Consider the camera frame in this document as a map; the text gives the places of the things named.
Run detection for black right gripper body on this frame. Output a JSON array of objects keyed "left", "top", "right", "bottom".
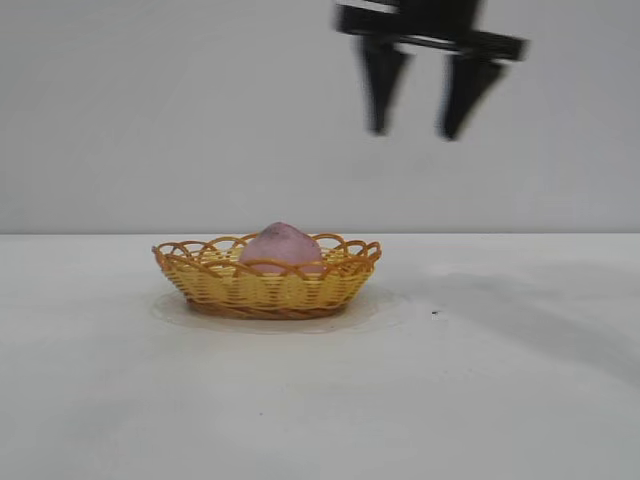
[{"left": 333, "top": 0, "right": 531, "bottom": 64}]

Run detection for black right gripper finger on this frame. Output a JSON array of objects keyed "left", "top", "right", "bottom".
[
  {"left": 357, "top": 42, "right": 414, "bottom": 137},
  {"left": 439, "top": 52, "right": 509, "bottom": 142}
]

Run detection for pink peach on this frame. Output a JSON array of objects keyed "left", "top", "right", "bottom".
[{"left": 238, "top": 221, "right": 326, "bottom": 276}]

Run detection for yellow woven wicker basket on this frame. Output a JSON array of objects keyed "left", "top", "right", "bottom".
[{"left": 150, "top": 230, "right": 382, "bottom": 321}]

